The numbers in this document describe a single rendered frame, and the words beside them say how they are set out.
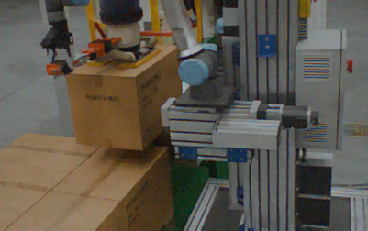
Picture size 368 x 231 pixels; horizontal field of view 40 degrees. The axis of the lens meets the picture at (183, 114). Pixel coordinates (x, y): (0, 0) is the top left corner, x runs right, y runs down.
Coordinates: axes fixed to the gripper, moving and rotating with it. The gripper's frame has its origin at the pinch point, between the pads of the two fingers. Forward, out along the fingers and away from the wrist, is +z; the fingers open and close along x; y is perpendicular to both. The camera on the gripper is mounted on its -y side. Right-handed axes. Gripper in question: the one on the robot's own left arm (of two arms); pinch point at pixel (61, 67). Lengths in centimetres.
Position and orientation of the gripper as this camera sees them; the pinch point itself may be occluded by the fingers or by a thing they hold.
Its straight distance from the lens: 225.7
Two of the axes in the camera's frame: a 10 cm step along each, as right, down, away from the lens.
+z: 0.6, 9.3, 3.7
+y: 3.5, -3.6, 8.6
